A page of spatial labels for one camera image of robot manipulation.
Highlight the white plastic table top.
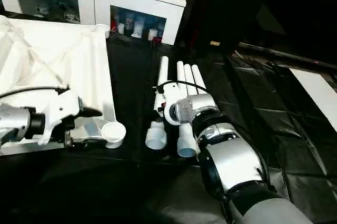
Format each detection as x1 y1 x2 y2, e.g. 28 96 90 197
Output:
0 15 127 156

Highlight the black work mat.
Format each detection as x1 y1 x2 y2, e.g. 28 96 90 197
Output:
0 11 337 224

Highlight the white plastic table leg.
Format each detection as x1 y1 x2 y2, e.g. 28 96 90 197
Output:
177 61 198 157
146 57 169 150
184 64 201 98
192 65 209 97

